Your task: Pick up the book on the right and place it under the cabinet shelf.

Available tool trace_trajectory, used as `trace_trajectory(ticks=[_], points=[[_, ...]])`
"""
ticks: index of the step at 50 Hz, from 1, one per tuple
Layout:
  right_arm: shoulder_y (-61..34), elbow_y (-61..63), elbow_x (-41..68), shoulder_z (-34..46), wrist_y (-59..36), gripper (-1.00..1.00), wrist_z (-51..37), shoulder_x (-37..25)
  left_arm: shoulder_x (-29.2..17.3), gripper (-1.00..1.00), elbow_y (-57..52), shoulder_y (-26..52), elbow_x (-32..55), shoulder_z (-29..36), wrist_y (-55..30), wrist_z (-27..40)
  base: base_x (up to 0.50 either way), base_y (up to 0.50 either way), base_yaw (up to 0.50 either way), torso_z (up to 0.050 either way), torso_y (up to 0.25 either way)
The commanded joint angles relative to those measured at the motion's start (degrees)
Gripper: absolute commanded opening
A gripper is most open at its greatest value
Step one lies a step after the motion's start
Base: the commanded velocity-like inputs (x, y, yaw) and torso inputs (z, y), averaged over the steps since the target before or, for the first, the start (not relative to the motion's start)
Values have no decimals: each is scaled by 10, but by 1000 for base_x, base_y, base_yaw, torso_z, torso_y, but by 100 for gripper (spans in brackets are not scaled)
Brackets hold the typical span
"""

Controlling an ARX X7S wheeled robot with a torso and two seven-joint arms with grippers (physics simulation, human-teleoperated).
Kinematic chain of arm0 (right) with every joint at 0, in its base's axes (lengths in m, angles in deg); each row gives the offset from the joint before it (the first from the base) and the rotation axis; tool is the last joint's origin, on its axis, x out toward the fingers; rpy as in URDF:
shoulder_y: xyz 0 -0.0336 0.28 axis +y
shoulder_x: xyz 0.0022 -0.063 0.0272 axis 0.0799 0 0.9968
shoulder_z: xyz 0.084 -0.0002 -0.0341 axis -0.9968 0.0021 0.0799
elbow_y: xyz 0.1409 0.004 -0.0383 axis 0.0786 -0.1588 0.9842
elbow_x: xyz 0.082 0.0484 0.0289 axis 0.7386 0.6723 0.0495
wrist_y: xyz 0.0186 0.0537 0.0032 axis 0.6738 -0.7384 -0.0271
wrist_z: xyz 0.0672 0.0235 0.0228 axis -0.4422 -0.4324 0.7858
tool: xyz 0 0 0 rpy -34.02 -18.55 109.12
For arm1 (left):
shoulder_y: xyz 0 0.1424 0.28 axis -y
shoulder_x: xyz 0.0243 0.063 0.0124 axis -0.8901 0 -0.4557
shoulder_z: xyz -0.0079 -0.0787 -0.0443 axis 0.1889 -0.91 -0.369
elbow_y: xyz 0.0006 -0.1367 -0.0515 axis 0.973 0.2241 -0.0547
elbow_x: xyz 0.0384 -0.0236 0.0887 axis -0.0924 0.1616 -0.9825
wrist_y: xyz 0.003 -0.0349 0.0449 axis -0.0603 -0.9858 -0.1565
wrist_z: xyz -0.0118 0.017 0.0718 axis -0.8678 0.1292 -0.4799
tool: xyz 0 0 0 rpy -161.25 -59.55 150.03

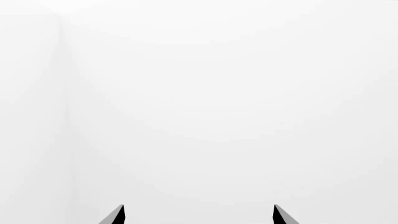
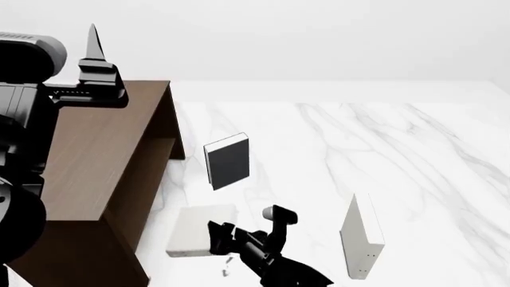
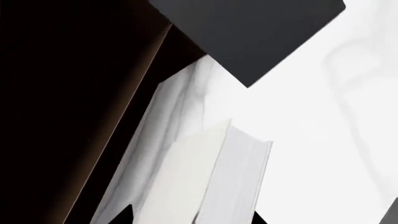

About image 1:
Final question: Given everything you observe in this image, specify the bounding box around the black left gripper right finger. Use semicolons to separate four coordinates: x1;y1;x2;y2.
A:
272;203;300;224

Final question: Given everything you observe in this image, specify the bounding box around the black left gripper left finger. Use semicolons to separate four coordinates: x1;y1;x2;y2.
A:
98;203;126;224

